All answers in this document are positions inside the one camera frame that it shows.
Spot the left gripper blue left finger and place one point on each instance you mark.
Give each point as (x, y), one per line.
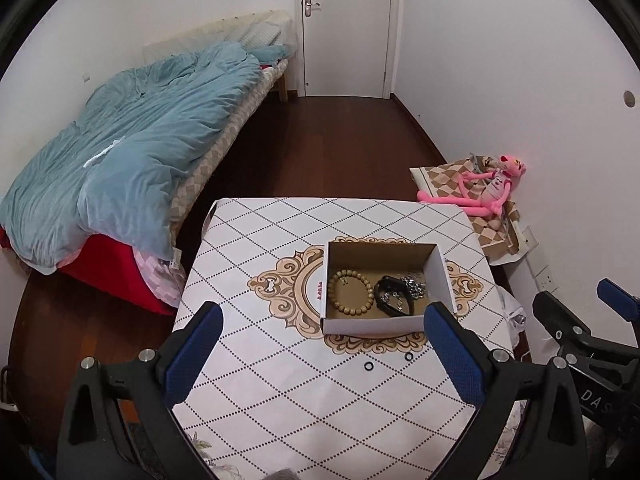
(186, 351)

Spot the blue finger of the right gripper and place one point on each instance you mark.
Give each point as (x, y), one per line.
(558, 320)
(623, 303)

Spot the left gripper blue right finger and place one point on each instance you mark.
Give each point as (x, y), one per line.
(461, 353)

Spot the black wristband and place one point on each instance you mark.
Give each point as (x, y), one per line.
(396, 296)

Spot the white plastic bag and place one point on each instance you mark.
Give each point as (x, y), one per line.
(514, 314)

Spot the white cardboard box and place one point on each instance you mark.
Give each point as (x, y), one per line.
(351, 269)

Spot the red bed sheet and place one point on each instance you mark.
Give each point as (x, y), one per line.
(123, 272)

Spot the white patterned tablecloth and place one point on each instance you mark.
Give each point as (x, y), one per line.
(276, 393)

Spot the pink panther plush toy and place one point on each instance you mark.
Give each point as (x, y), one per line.
(483, 195)

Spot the brown checkered cushion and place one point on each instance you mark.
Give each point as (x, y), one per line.
(501, 239)

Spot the light blue duvet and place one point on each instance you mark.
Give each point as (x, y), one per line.
(114, 169)

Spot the white door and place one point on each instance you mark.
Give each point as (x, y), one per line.
(347, 47)

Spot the white pillow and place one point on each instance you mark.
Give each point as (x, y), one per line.
(253, 31)

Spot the white wall socket strip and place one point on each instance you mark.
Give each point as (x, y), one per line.
(538, 264)

